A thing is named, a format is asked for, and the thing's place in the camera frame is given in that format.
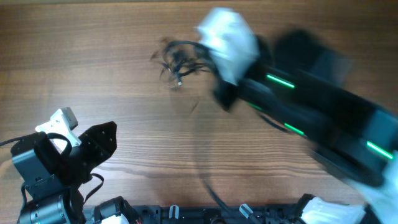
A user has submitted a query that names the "black usb cable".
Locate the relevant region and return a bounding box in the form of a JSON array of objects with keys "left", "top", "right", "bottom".
[{"left": 150, "top": 36, "right": 215, "bottom": 91}]

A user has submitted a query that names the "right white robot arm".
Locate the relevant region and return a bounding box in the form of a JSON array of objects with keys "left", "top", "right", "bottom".
[{"left": 216, "top": 30, "right": 397, "bottom": 223}]

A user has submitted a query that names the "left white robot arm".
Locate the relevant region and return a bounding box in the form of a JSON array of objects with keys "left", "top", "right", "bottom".
[{"left": 11, "top": 121, "right": 117, "bottom": 223}]

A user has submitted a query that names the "black aluminium base frame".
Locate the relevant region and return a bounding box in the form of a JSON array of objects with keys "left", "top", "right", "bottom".
[{"left": 83, "top": 195, "right": 374, "bottom": 224}]

